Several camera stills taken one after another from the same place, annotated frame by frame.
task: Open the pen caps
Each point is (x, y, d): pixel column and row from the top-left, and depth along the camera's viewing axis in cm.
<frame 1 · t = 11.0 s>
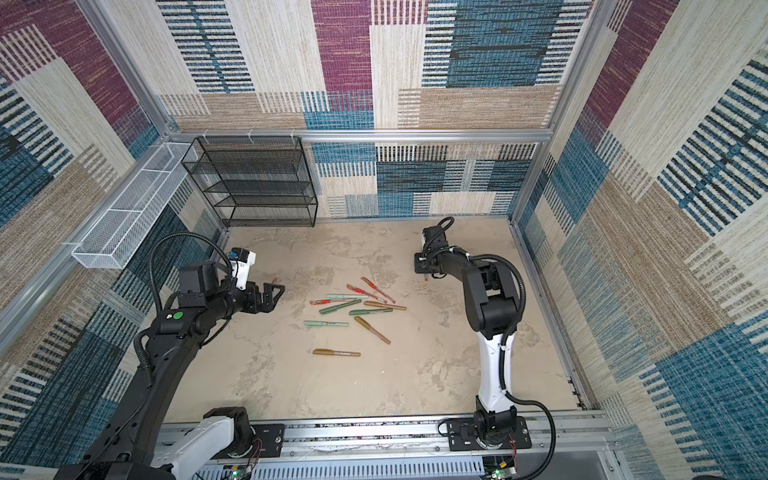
left hand: (265, 281, 77), fingers open
right hand: (423, 265, 106), fingers closed
red pen: (426, 279, 104), on the table
red pen 2: (376, 288, 104), on the table
red pen 3: (363, 292, 101), on the table
red pen 4: (327, 301, 101), on the table
light green pen upper: (345, 296, 101), on the table
dark green pen left: (341, 305, 99), on the table
dark green pen right: (369, 311, 98), on the table
brown pen upper: (388, 306, 98), on the table
light green marker lower: (321, 323, 94), point 2 cm above the table
brown pen diagonal: (371, 329, 93), on the table
gold marker bottom: (322, 351, 89), on the table

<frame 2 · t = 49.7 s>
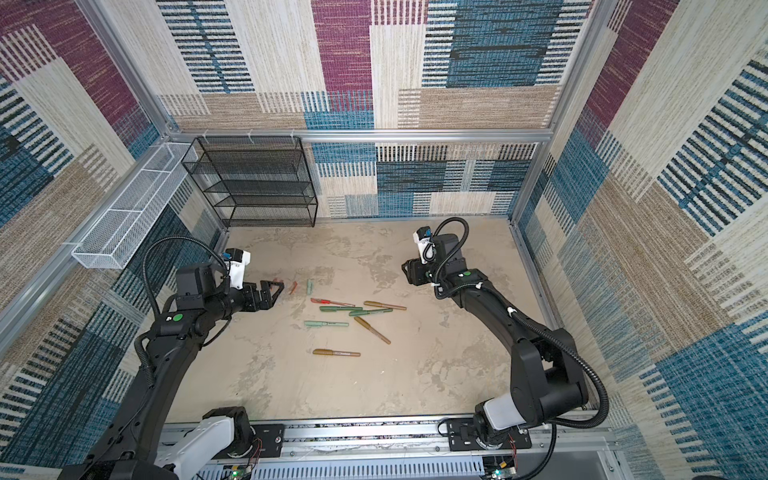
left hand: (266, 281, 77), fingers open
right hand: (410, 268, 87), fingers open
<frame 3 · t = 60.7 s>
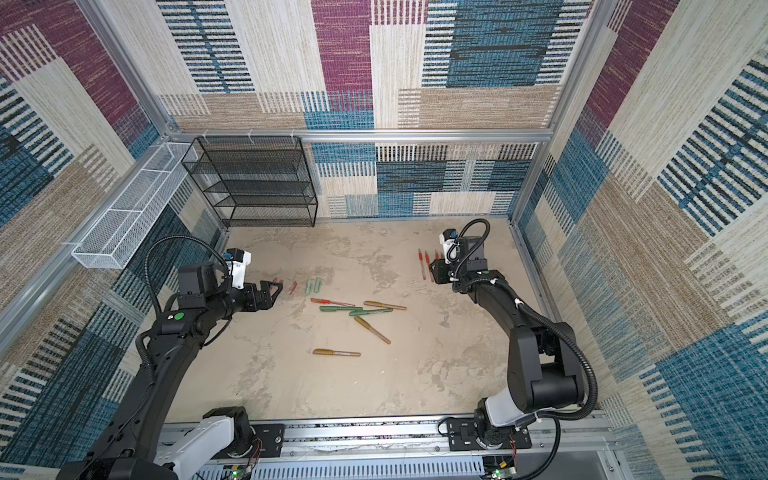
left hand: (265, 281, 78), fingers open
right hand: (436, 268, 91), fingers open
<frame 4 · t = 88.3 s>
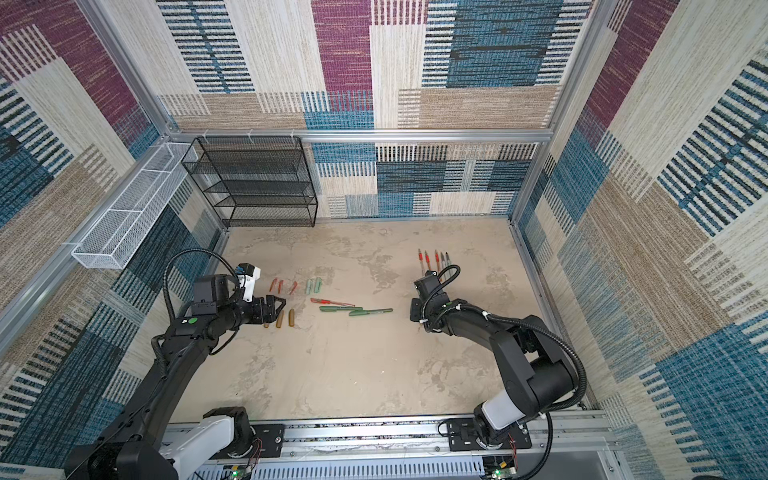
left hand: (270, 297, 81), fingers open
right hand: (419, 311, 93), fingers closed
